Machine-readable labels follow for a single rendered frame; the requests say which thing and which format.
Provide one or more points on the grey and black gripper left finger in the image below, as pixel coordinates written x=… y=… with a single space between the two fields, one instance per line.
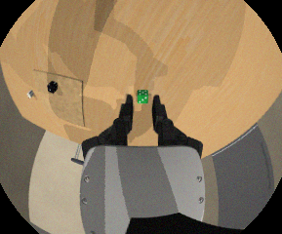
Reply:
x=115 y=134

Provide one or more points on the brown mat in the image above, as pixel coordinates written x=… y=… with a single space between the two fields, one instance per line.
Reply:
x=66 y=102

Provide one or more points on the green die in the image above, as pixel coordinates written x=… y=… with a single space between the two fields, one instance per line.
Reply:
x=142 y=96

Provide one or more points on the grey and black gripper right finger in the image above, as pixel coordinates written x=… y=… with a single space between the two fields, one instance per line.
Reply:
x=170 y=134

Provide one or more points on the white die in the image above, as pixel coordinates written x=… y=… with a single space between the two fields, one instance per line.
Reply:
x=30 y=93

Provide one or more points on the black die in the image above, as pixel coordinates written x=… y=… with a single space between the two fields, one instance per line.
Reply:
x=52 y=87

